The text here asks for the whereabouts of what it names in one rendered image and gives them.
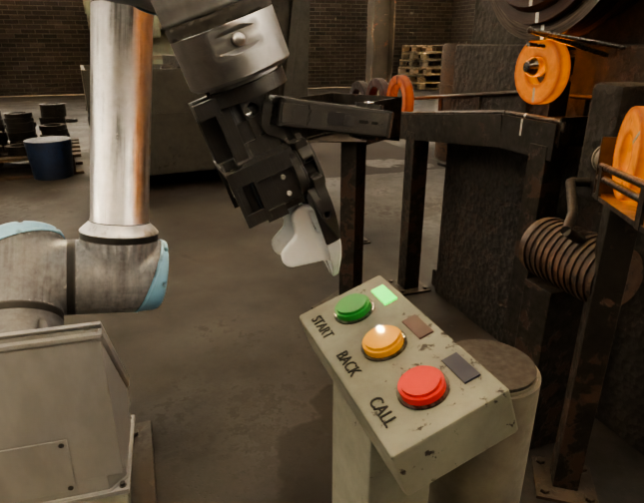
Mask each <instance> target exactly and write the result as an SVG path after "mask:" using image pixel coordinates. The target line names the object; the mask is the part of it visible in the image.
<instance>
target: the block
mask: <svg viewBox="0 0 644 503"><path fill-rule="evenodd" d="M635 106H644V83H638V82H606V83H599V84H596V85H595V86H594V88H593V92H592V98H591V103H590V109H589V114H588V120H587V125H586V131H585V137H584V142H583V148H582V153H581V159H580V164H579V170H578V175H577V178H590V180H591V184H590V186H589V187H576V195H577V196H579V197H581V198H584V199H587V200H590V201H593V202H596V203H599V204H601V203H600V202H598V201H596V200H595V199H594V198H593V197H592V193H593V187H594V181H595V175H596V170H595V169H594V168H593V166H592V163H591V158H592V155H593V153H594V151H595V150H596V149H597V148H598V147H600V145H601V139H602V137H618V133H619V130H620V127H621V125H622V122H623V120H624V118H625V116H626V114H627V113H628V111H629V110H630V109H631V108H632V107H635Z"/></svg>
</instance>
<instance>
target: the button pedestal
mask: <svg viewBox="0 0 644 503"><path fill-rule="evenodd" d="M381 285H384V286H385V287H386V288H387V289H388V290H389V291H391V292H392V293H393V294H394V295H395V296H396V297H397V299H396V300H394V301H393V302H391V303H389V304H387V305H384V304H383V303H382V302H381V301H380V300H379V299H378V298H377V297H376V296H375V295H374V294H373V293H372V292H371V291H372V290H373V289H375V288H377V287H379V286H381ZM353 293H360V294H364V295H366V296H368V298H369V300H370V303H371V308H370V311H369V312H368V313H367V314H366V315H365V316H363V317H361V318H359V319H356V320H352V321H343V320H340V319H338V318H337V316H336V314H335V311H334V308H335V306H336V305H337V303H338V302H339V301H340V300H341V299H342V298H343V297H345V296H347V295H350V294H353ZM414 314H416V315H417V316H418V317H419V318H420V319H421V320H422V321H423V322H424V323H426V324H427V325H428V326H429V327H430V328H431V329H432V330H433V333H431V334H429V335H428V336H426V337H424V338H422V339H419V338H418V337H417V336H416V335H415V334H414V333H413V332H412V331H411V330H410V329H409V328H408V327H406V326H405V325H404V324H403V323H402V321H403V320H405V319H407V318H409V317H410V316H412V315H414ZM300 321H301V323H302V326H303V328H304V330H305V333H306V335H307V337H308V339H309V342H310V344H311V346H312V348H313V350H314V351H315V353H316V354H317V356H318V358H319V359H320V361H321V362H322V365H323V366H324V368H325V369H326V371H327V372H328V374H329V376H330V377H331V379H332V380H333V408H332V503H428V494H429V484H430V483H431V482H433V481H434V480H436V479H438V478H439V477H441V476H443V475H445V474H446V473H448V472H450V471H451V470H453V469H455V468H456V467H458V466H460V465H461V464H463V463H465V462H466V461H468V460H470V459H471V458H473V457H475V456H476V455H478V454H480V453H481V452H483V451H485V450H486V449H488V448H490V447H492V446H493V445H495V444H497V443H498V442H500V441H502V440H503V439H505V438H507V437H508V436H510V435H512V434H513V433H515V432H516V431H517V429H518V427H517V422H516V418H515V413H514V409H513V405H512V400H511V396H510V392H509V389H508V388H507V387H506V386H505V385H503V384H502V383H501V382H500V381H499V380H498V379H497V378H496V377H494V376H493V375H492V374H491V373H490V372H489V371H488V370H487V369H485V368H484V367H483V366H482V365H481V364H480V363H479V362H478V361H476V360H475V359H474V358H473V357H472V356H471V355H470V354H468V353H467V352H466V351H465V350H464V349H463V348H462V347H461V346H459V345H458V344H457V343H456V342H455V341H454V340H453V339H452V338H450V337H449V336H448V335H447V334H446V333H445V332H444V331H443V330H441V329H440V328H439V327H438V326H437V325H436V324H435V323H434V322H432V321H431V320H430V319H429V318H428V317H427V316H426V315H425V314H423V313H422V312H421V311H420V310H419V309H418V308H417V307H416V306H414V305H413V304H412V303H411V302H410V301H409V300H408V299H407V298H405V297H404V296H403V295H402V294H401V293H400V292H399V291H398V290H396V289H395V288H394V287H393V286H392V285H391V284H390V283H389V282H387V281H386V280H385V279H384V278H383V277H382V276H381V275H378V276H376V277H374V278H372V279H370V280H368V281H366V282H364V283H362V284H360V285H359V286H357V287H355V288H353V289H351V290H349V291H347V292H345V293H343V294H341V295H339V296H337V297H335V298H333V299H331V300H329V301H327V302H325V303H323V304H321V305H319V306H317V307H315V308H313V309H311V310H309V311H307V312H305V313H303V314H301V315H300ZM380 325H392V326H396V327H398V328H399V329H400V330H401V332H402V335H403V345H402V347H401V348H400V350H399V351H397V352H396V353H394V354H392V355H390V356H387V357H382V358H375V357H371V356H369V355H367V354H366V353H365V352H364V349H363V347H362V340H363V338H364V337H365V335H366V334H367V333H368V332H369V331H370V330H372V329H373V328H375V327H377V326H380ZM455 352H457V353H458V354H459V355H460V356H462V357H463V358H464V359H465V360H466V361H467V362H468V363H469V364H470V365H471V366H473V367H474V368H475V369H476V370H477V371H478V372H479V373H480V376H478V377H476V378H474V379H473V380H471V381H469V382H467V383H466V384H464V383H463V382H462V381H461V380H460V379H459V378H458V377H457V376H456V375H455V374H454V373H453V372H452V371H451V370H450V369H449V368H448V367H447V366H446V365H445V364H444V363H443V362H442V360H443V359H445V358H446V357H448V356H450V355H452V354H454V353H455ZM421 365H427V366H433V367H435V368H437V369H439V370H440V371H441V372H442V373H443V375H444V378H445V382H446V389H445V391H444V393H443V395H442V396H441V397H440V398H439V399H438V400H436V401H435V402H433V403H430V404H427V405H422V406H415V405H411V404H408V403H406V402H405V401H403V400H402V398H401V397H400V394H399V392H398V389H397V384H398V381H399V379H400V378H401V376H402V375H403V374H404V373H406V372H407V371H408V370H410V369H411V368H413V367H416V366H421Z"/></svg>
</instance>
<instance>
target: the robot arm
mask: <svg viewBox="0 0 644 503"><path fill-rule="evenodd" d="M271 4H272V2H271V0H91V15H90V218H89V220H88V221H87V222H86V223H85V224H83V225H82V226H81V227H80V228H79V239H78V240H65V237H64V235H63V233H62V232H61V231H60V230H56V228H55V227H54V226H51V225H49V224H45V223H41V222H32V221H23V223H17V222H12V223H8V224H4V225H1V226H0V333H6V332H14V331H22V330H30V329H38V328H46V327H54V326H62V325H64V315H71V314H75V313H76V314H93V313H114V312H138V311H143V310H151V309H155V308H157V307H159V306H160V305H161V303H162V302H163V299H164V297H165V293H166V288H167V281H168V273H169V254H168V245H167V243H166V242H165V241H163V240H158V230H157V229H156V228H155V227H154V226H153V225H152V224H151V223H150V221H149V190H150V152H151V108H152V67H153V25H154V15H156V16H158V18H159V21H160V23H161V25H162V27H163V29H164V30H165V34H166V36H167V38H168V40H169V42H170V43H171V44H170V45H171V47H172V50H173V52H174V54H175V56H176V59H177V61H178V63H179V65H180V67H181V70H182V72H183V74H184V76H185V79H186V81H187V83H188V85H189V88H190V90H191V92H193V93H196V94H202V93H206V96H205V97H203V98H200V99H198V100H196V101H193V102H191V103H188V104H189V106H190V108H191V111H192V113H193V115H194V117H195V119H196V122H197V124H198V126H199V128H200V130H201V133H202V135H203V137H204V139H205V141H206V144H207V146H208V148H209V150H210V152H211V155H212V157H213V159H214V160H213V162H214V164H215V166H216V168H217V170H218V173H219V175H220V177H221V179H222V181H223V184H224V186H225V188H226V190H227V192H228V195H229V197H230V199H231V201H232V203H233V206H234V208H238V207H240V209H241V211H242V214H243V216H244V219H245V220H246V222H247V225H248V227H249V229H250V228H253V227H255V226H257V225H259V224H261V223H263V222H265V221H268V222H269V223H270V222H272V221H275V220H277V219H279V218H281V217H283V218H284V225H283V227H282V228H281V229H280V230H279V231H278V233H277V234H276V235H275V236H274V237H273V239H272V247H273V250H274V251H275V252H276V253H277V254H280V255H281V257H282V261H283V263H284V264H285V265H286V266H289V267H295V266H300V265H304V264H308V263H313V262H317V261H321V260H323V261H324V263H325V264H326V266H327V268H328V270H329V272H330V273H331V274H332V275H333V276H335V275H337V274H338V272H339V266H340V261H341V241H340V238H341V236H340V232H339V227H338V222H337V218H336V214H335V210H334V207H333V204H332V201H331V198H330V196H329V193H328V191H327V188H326V186H325V177H324V174H323V171H322V166H321V164H320V162H319V159H318V157H317V155H316V152H315V150H314V148H313V147H312V145H311V144H310V143H309V142H308V141H307V138H308V133H307V132H306V131H305V130H303V129H307V130H315V131H324V132H333V133H341V134H349V135H350V136H351V137H353V138H357V139H360V140H362V141H368V140H371V141H378V138H386V139H389V138H390V133H391V128H392V122H393V116H394V112H391V111H389V110H384V109H383V106H382V105H376V104H375V103H373V102H371V101H366V102H363V103H361V102H354V105H345V104H338V103H330V102H323V101H315V100H308V99H300V98H293V97H288V96H278V95H269V96H268V94H267V92H269V91H271V90H273V89H275V88H276V87H278V86H280V85H281V84H283V83H284V82H285V81H286V80H287V77H286V74H285V71H284V69H283V66H282V64H280V63H281V62H283V61H284V60H285V59H286V58H287V57H288V56H289V50H288V47H287V44H286V41H285V38H284V36H283V33H282V30H281V27H280V24H279V21H278V18H277V16H276V13H275V10H274V7H273V4H272V5H271ZM247 103H249V104H248V106H247V108H248V109H249V110H250V112H249V113H247V114H246V113H245V106H246V104H247ZM225 178H226V179H227V180H228V183H229V185H230V187H231V189H232V191H233V194H234V196H233V194H232V192H231V190H230V188H229V185H228V183H227V181H226V179H225ZM298 204H299V205H298Z"/></svg>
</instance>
